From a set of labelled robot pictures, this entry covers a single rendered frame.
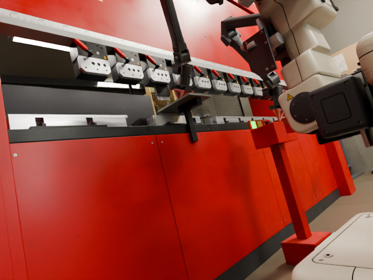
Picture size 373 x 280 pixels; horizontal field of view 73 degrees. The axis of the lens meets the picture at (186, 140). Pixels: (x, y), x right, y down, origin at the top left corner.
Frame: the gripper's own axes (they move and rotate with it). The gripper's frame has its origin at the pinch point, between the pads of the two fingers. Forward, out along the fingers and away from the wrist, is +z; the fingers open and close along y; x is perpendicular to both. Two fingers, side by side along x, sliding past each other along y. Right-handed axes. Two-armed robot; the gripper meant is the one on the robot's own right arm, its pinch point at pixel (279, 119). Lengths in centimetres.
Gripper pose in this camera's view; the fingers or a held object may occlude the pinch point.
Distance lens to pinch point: 163.3
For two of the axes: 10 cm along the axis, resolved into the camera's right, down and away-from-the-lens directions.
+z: 0.9, 9.9, 0.6
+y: -6.2, 0.1, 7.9
